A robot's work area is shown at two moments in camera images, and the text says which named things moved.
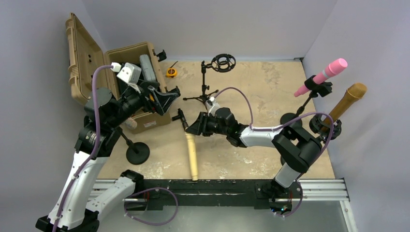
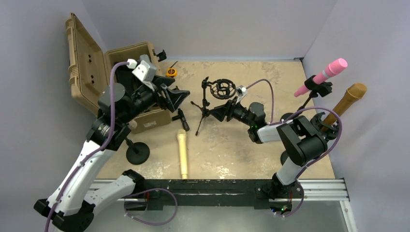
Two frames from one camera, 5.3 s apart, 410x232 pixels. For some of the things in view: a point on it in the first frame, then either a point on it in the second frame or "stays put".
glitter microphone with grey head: [131, 123] stays put
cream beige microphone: [191, 138] → [182, 141]
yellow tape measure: [171, 72] stays put
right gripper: [200, 126] → [220, 112]
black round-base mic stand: [138, 153] stays put
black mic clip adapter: [181, 116] stays put
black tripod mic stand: [222, 63] → [220, 89]
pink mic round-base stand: [323, 89] stays put
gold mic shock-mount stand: [323, 127] stays put
